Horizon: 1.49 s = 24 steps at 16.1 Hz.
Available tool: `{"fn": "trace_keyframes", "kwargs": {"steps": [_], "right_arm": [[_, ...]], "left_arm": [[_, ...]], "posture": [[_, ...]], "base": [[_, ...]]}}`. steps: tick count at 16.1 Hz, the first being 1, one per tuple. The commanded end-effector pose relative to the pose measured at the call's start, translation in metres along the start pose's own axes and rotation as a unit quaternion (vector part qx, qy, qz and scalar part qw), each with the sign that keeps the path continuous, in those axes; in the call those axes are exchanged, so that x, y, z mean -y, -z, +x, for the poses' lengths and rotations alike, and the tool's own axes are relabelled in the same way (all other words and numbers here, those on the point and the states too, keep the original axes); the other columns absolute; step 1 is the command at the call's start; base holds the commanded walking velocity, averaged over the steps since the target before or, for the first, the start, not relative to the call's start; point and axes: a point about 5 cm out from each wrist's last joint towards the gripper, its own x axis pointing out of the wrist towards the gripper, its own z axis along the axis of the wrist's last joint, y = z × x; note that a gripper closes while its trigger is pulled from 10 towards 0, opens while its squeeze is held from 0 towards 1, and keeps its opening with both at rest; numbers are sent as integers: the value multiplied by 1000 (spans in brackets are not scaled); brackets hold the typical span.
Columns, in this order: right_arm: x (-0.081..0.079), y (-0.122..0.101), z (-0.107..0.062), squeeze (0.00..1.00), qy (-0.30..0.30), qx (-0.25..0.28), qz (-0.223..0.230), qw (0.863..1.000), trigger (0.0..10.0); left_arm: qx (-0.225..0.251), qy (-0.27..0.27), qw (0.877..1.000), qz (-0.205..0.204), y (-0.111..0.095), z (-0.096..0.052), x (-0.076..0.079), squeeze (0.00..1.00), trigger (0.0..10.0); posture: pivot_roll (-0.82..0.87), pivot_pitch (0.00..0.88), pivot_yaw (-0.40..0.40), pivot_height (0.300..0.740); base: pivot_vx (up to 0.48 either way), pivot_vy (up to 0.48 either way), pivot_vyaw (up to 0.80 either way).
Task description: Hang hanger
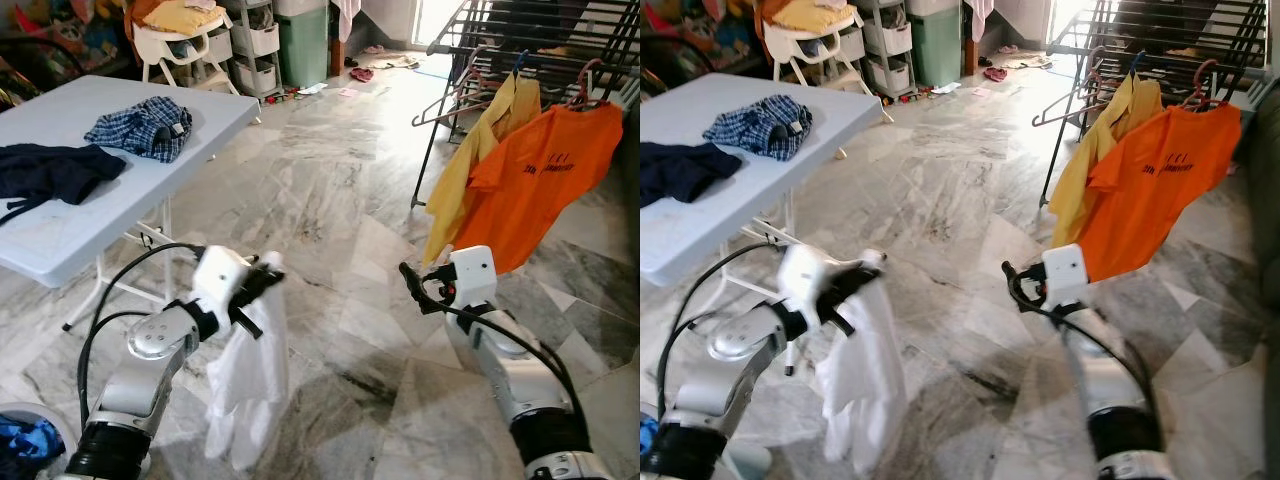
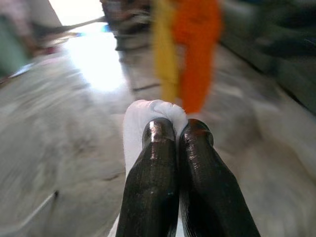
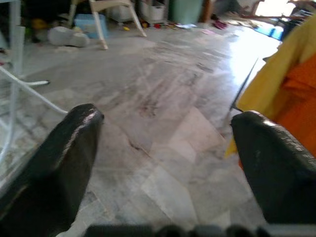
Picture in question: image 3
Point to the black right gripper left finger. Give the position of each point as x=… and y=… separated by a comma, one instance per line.
x=49, y=182

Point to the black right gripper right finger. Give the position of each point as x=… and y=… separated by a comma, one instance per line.
x=279, y=177

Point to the orange t-shirt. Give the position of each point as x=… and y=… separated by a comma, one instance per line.
x=301, y=103

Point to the yellow printed t-shirt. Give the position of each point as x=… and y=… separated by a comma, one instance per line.
x=266, y=86

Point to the black metal drying rack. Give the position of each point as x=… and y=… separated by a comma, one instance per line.
x=243, y=86

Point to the white metal table legs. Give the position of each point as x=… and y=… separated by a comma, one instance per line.
x=16, y=49

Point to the blue floor mat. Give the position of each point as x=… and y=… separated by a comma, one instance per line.
x=269, y=32

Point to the grey plush toy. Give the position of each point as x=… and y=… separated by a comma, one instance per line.
x=64, y=37

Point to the yellow toy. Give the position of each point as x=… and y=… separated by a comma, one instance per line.
x=39, y=23

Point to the white high chair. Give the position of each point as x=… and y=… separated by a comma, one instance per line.
x=100, y=29

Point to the blue step stool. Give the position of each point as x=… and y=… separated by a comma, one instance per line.
x=85, y=24

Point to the pink paper sheet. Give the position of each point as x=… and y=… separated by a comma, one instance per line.
x=207, y=31

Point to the red slippers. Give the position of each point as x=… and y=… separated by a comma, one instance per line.
x=218, y=24

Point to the white paper sheet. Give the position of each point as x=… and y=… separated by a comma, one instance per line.
x=186, y=25

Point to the green plastic bin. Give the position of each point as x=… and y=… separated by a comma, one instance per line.
x=187, y=10

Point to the brown wooden post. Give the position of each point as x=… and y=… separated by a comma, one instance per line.
x=208, y=10

